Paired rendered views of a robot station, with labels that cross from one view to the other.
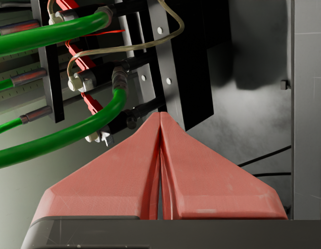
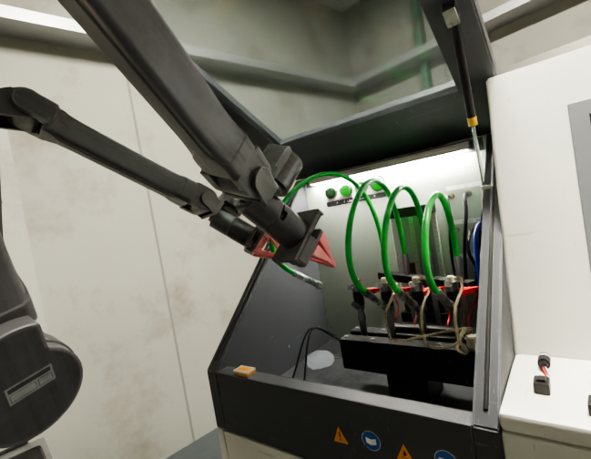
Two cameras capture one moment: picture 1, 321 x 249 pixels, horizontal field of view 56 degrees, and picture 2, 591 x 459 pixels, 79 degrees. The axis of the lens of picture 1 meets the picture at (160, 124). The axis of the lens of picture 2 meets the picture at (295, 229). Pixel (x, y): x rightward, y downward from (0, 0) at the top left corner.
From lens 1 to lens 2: 0.54 m
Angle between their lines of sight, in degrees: 33
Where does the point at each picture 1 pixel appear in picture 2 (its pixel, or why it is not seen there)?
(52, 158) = (358, 266)
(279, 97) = not seen: hidden behind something
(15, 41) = (383, 249)
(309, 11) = (370, 397)
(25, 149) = (348, 241)
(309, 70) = (341, 392)
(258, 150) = not seen: hidden behind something
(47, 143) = (348, 249)
